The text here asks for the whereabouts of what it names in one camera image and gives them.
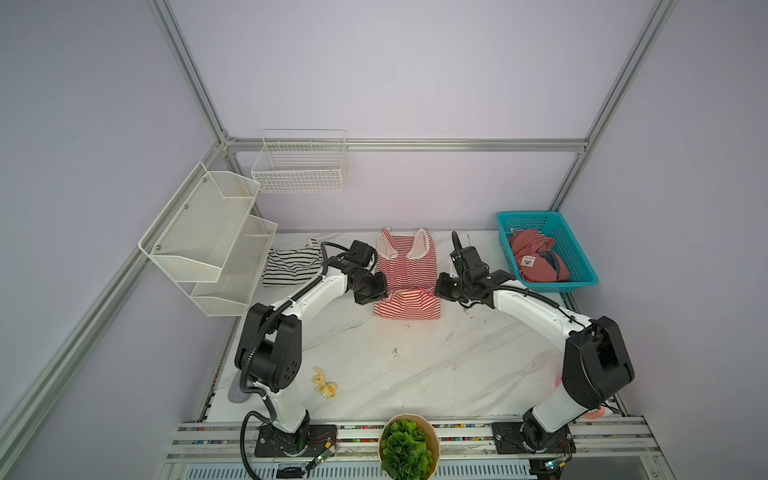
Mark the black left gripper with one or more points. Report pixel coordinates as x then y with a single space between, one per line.
379 293

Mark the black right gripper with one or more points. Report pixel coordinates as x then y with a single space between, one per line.
440 286

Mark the red white striped tank top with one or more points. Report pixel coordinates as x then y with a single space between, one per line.
409 263

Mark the black white striped tank top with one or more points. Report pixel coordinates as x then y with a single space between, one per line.
287 267

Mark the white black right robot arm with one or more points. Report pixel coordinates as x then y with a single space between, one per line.
595 363

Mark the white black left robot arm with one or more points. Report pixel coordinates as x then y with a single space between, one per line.
269 352

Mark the dusty red tank top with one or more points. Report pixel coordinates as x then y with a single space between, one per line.
536 259

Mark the teal plastic basket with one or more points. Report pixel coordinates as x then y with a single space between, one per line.
553 225

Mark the yellow banana peel toy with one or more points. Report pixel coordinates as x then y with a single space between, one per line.
327 389

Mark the green plant in pot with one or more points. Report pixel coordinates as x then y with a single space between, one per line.
409 448

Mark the white mesh two-tier shelf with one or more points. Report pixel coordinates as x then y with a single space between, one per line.
210 243

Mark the pink watering can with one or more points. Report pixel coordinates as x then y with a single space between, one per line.
597 413

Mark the white wire wall basket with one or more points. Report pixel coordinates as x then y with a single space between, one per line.
293 161

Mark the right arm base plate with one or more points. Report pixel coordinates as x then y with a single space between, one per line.
527 437

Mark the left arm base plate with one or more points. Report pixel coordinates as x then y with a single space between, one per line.
308 441

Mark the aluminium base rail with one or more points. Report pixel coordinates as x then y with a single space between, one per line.
608 448

